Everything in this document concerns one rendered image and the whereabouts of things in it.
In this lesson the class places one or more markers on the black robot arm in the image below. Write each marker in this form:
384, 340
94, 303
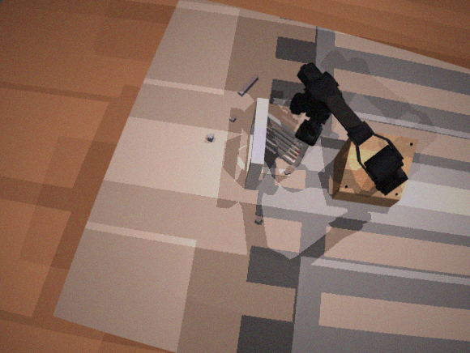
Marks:
384, 168

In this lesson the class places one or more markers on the grey rectangular bar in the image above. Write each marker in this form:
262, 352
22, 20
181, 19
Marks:
245, 88

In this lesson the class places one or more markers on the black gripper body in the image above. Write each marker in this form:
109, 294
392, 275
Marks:
309, 133

